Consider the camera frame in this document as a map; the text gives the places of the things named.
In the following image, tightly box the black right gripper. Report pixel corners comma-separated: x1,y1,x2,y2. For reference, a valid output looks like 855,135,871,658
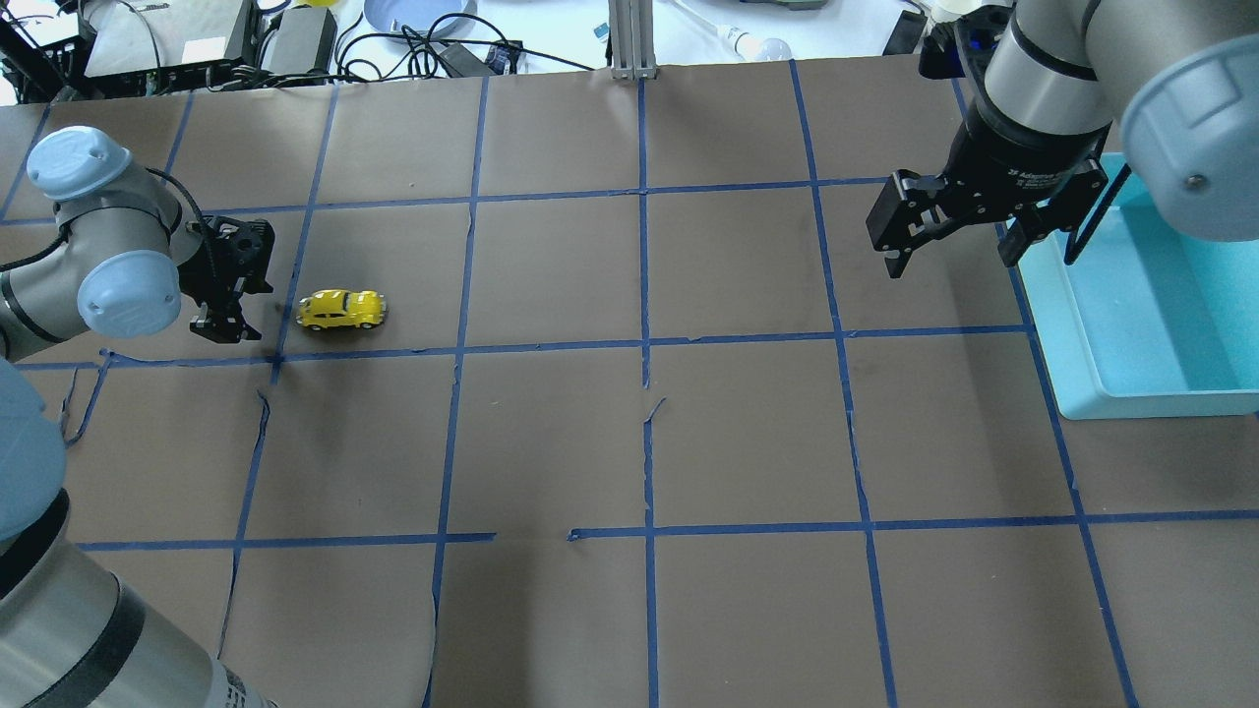
865,103,1110,278

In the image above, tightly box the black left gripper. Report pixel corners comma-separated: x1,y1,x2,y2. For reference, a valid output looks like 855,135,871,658
178,215,274,344

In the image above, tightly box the yellow beetle toy car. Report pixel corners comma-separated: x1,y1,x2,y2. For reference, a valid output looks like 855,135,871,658
295,288,390,331

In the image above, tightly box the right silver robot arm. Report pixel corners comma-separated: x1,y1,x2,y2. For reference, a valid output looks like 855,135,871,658
865,1,1258,278

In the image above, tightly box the teal plastic storage bin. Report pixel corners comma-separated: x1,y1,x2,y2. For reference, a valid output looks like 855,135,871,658
1019,176,1258,420

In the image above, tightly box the black power adapter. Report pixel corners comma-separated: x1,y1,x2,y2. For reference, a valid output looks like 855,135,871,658
261,5,336,76

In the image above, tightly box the light blue plate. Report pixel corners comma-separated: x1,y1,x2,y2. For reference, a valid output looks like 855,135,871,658
361,0,477,37

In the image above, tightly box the aluminium frame post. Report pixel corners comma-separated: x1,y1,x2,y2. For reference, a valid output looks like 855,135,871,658
608,0,658,81

